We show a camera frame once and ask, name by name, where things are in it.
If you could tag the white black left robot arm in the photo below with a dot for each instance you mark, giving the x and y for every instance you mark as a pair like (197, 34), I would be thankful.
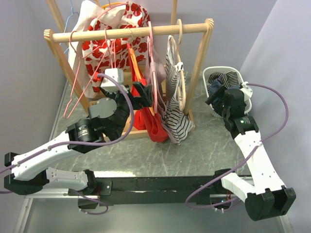
(31, 172)

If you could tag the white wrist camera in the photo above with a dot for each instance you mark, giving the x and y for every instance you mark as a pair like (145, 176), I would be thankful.
(247, 91)
(112, 80)

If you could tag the white black striped tank top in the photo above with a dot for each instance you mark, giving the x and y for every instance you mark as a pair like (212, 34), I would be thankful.
(175, 120)

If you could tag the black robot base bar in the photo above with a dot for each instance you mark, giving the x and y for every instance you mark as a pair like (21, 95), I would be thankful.
(147, 190)

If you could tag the pink plastic hanger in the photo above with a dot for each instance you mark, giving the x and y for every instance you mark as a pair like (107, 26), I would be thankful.
(153, 73)

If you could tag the pale pink tank top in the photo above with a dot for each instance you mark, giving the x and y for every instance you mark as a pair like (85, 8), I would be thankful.
(161, 76)

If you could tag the dark striped tank top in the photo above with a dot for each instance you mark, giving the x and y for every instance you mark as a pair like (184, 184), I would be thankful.
(228, 79)

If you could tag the navy blue tank top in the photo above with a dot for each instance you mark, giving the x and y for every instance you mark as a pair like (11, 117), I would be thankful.
(216, 89)

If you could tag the orange hanger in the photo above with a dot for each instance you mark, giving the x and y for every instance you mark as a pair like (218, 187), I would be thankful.
(137, 75)

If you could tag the red floral white dress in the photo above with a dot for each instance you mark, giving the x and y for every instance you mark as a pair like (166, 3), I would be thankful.
(128, 16)

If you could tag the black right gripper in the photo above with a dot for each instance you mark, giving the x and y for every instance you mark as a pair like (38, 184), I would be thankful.
(219, 93)

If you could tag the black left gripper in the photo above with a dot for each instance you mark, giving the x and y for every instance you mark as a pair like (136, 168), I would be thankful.
(145, 97)

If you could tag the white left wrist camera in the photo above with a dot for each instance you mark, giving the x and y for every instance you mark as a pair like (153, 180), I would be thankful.
(112, 80)

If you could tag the blue wire hanger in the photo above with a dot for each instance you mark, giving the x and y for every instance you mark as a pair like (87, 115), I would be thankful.
(73, 15)

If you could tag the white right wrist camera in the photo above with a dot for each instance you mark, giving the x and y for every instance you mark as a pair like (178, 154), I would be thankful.
(247, 91)

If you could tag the white garment behind rack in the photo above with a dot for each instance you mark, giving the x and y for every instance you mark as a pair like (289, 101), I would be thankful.
(77, 48)

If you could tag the wooden clothes rack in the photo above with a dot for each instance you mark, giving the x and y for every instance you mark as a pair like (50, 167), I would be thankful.
(59, 45)

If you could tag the red tank top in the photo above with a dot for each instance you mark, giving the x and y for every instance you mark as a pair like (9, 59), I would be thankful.
(152, 124)

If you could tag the white perforated plastic basket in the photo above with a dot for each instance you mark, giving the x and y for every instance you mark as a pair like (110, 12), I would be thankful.
(223, 69)

